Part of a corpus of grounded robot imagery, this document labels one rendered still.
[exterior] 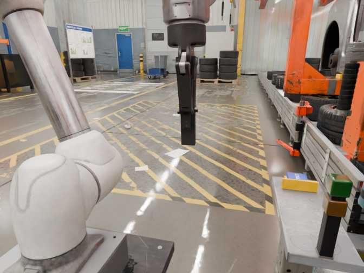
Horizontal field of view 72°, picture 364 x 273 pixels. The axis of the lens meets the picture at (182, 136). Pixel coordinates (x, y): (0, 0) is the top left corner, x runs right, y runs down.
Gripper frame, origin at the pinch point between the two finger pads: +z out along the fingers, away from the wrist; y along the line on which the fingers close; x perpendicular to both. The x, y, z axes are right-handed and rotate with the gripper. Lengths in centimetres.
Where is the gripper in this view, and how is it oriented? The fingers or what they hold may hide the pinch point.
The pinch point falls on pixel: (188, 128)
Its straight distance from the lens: 53.0
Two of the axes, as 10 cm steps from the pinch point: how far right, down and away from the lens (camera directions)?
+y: -1.7, 2.5, -9.5
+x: 9.9, 0.2, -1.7
